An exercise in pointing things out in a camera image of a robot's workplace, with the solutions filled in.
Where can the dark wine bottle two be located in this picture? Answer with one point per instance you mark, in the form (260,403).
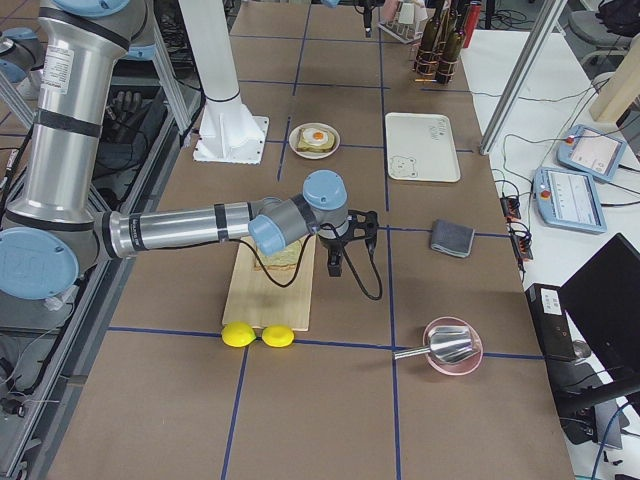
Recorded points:
(450,54)

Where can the grey folded cloth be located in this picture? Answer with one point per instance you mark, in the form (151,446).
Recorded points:
(452,239)

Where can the teach pendant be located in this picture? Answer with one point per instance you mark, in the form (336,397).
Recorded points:
(591,151)
(568,199)

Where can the pink bowl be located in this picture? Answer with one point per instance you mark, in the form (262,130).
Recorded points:
(464,367)

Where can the red cylinder bottle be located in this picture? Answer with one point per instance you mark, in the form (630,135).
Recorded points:
(470,22)

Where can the teach pendant near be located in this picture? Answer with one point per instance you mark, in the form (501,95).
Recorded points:
(568,199)

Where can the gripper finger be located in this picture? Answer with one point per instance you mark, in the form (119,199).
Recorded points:
(334,263)
(367,9)

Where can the black computer box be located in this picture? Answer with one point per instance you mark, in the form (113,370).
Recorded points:
(553,334)

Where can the black laptop monitor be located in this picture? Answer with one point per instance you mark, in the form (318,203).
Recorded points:
(602,300)

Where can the teach pendant far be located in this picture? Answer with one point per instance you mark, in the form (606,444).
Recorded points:
(591,151)

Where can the bread slice with egg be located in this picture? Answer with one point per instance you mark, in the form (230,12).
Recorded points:
(302,146)

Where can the white round plate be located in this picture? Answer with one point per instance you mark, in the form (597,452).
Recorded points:
(309,155)

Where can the white wire cup rack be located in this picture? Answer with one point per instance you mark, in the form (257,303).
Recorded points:
(404,20)

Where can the aluminium frame post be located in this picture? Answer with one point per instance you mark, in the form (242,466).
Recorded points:
(532,49)

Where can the metal scoop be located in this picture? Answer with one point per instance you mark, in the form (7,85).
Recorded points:
(447,344)

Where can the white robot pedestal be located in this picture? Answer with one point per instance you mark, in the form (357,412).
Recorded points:
(228,131)

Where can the fried egg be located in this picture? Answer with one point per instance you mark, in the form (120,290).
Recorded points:
(316,137)

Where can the wooden cutting board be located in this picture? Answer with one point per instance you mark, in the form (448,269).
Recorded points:
(263,298)

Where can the dark wine bottle one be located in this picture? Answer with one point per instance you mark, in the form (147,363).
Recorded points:
(430,40)

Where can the yellow lemon half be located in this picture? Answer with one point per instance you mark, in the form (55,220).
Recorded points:
(238,334)
(278,336)

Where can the cream bear tray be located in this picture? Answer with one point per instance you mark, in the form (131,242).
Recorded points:
(420,147)

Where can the yellow lemon half left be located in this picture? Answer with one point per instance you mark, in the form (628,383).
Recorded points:
(238,334)

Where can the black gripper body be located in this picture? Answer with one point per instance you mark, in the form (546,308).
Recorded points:
(330,245)

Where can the copper wire bottle rack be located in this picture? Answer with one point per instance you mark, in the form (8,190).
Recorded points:
(434,66)

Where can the yellow lemon half right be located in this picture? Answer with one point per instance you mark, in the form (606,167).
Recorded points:
(278,336)

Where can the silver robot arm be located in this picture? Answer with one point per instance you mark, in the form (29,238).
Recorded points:
(49,237)

